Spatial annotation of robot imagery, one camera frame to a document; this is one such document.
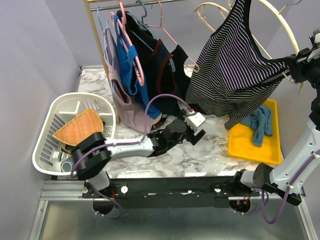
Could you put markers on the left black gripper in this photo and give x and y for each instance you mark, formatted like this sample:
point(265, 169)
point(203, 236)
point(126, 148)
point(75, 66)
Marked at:
point(192, 139)

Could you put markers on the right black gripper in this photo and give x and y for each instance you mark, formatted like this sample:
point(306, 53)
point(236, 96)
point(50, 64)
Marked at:
point(299, 64)

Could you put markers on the striped black purple tank top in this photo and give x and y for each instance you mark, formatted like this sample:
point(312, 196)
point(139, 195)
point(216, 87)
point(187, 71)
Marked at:
point(234, 78)

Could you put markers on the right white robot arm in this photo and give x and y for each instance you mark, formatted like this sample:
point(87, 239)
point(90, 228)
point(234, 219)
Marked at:
point(287, 179)

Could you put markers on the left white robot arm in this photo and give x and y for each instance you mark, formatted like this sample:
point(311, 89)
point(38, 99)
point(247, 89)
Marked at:
point(91, 155)

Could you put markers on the pink tank top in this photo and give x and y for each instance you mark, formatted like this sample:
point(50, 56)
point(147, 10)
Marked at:
point(130, 112)

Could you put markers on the navy tank top red trim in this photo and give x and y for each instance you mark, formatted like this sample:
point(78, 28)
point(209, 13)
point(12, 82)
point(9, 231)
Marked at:
point(159, 75)

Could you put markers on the blue tank top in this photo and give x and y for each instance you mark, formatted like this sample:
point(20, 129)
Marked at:
point(128, 76)

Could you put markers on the light wooden hanger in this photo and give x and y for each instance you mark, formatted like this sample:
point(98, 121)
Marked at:
point(213, 12)

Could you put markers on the pink plastic hanger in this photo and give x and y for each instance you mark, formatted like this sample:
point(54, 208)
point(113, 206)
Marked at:
point(120, 27)

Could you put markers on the grey blue hanger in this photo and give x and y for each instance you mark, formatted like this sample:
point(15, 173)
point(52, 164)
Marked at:
point(146, 28)

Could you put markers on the black garment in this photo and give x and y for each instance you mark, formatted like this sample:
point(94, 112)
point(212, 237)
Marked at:
point(181, 79)

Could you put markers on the yellow plastic tray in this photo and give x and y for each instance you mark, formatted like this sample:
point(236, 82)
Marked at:
point(240, 142)

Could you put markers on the teal cloth in tray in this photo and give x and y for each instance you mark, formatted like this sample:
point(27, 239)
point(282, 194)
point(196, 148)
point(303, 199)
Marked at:
point(261, 123)

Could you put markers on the white plastic dish rack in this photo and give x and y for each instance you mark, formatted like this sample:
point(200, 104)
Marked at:
point(48, 156)

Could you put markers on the wooden clothes rack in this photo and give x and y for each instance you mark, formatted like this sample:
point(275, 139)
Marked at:
point(164, 103)

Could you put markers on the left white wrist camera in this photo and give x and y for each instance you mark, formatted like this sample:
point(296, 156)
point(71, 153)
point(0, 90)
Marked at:
point(194, 119)

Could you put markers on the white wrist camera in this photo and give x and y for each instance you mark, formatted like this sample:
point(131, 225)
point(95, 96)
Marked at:
point(194, 119)
point(315, 38)

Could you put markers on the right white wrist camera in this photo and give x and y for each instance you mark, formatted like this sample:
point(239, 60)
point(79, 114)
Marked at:
point(315, 38)

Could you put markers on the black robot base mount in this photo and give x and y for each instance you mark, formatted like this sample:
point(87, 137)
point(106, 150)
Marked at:
point(177, 192)

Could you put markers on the pink wire hanger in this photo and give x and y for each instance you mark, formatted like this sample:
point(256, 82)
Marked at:
point(195, 66)

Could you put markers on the light blue wire hanger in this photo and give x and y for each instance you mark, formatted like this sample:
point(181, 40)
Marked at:
point(110, 47)

